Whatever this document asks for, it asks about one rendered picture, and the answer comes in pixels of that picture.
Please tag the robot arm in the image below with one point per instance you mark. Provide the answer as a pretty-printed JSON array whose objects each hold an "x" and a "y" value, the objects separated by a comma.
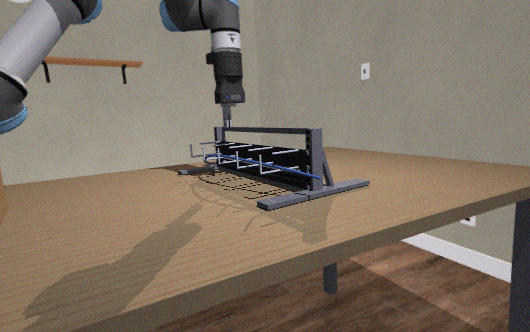
[{"x": 28, "y": 41}]

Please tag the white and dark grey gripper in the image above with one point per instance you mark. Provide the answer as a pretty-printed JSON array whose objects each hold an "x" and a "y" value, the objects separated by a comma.
[{"x": 226, "y": 59}]

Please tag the grey metal rack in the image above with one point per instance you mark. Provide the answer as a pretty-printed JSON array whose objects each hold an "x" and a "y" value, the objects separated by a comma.
[{"x": 312, "y": 161}]

